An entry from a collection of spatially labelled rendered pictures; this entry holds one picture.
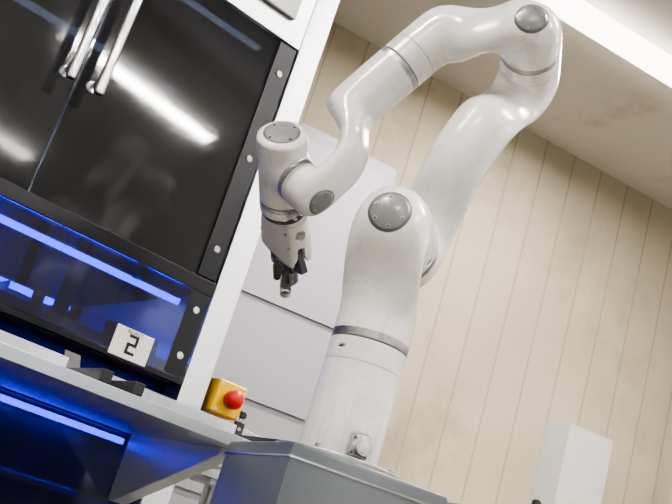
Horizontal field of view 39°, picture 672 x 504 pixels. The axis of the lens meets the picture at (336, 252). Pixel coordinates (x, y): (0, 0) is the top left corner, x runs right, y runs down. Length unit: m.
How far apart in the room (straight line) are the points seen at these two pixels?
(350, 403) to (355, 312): 0.14
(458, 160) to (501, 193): 3.71
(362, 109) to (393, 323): 0.38
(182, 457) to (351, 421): 0.45
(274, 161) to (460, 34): 0.38
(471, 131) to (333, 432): 0.52
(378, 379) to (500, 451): 3.65
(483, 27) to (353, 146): 0.29
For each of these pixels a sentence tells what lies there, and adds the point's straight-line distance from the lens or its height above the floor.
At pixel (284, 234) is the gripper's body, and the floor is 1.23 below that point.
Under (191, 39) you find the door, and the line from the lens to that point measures 2.10.
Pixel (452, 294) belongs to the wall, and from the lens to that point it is 4.92.
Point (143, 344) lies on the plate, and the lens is 1.94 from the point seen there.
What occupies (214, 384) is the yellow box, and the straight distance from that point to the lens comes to 2.03.
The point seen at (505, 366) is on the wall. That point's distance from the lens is 5.06.
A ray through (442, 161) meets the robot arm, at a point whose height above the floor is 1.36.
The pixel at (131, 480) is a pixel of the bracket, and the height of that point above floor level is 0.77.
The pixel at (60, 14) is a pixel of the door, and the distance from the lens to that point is 1.98.
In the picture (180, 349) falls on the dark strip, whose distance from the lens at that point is 1.98.
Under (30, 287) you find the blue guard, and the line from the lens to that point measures 1.85.
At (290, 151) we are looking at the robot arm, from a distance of 1.53.
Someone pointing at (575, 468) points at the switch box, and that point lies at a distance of 5.05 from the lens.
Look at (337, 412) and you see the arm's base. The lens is 1.38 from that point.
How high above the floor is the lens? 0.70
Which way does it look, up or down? 19 degrees up
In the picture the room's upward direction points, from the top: 17 degrees clockwise
